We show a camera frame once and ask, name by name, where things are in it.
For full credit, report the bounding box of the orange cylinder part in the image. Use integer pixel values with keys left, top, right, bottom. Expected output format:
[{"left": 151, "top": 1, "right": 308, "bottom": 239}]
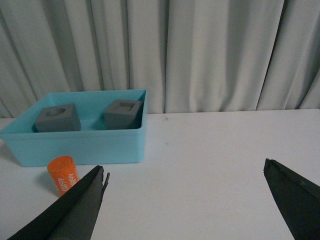
[{"left": 47, "top": 155, "right": 80, "bottom": 197}]

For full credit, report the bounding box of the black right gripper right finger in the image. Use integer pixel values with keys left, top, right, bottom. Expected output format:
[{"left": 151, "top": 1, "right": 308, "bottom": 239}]
[{"left": 263, "top": 158, "right": 320, "bottom": 240}]

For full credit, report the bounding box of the blue plastic box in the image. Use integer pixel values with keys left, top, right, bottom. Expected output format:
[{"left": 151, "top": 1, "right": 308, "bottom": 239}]
[{"left": 0, "top": 89, "right": 148, "bottom": 167}]

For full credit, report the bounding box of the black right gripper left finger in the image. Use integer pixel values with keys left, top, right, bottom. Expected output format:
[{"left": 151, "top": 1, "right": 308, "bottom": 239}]
[{"left": 10, "top": 165, "right": 110, "bottom": 240}]

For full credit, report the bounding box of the white pleated curtain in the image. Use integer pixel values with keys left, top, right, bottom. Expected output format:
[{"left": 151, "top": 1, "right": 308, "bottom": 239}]
[{"left": 0, "top": 0, "right": 320, "bottom": 118}]

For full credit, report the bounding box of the gray block with square hole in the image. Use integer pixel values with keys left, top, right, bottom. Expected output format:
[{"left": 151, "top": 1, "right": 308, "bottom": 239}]
[{"left": 104, "top": 99, "right": 144, "bottom": 130}]

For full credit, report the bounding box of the gray block with round hole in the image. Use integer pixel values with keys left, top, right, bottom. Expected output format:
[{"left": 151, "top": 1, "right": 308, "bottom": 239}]
[{"left": 34, "top": 103, "right": 81, "bottom": 133}]

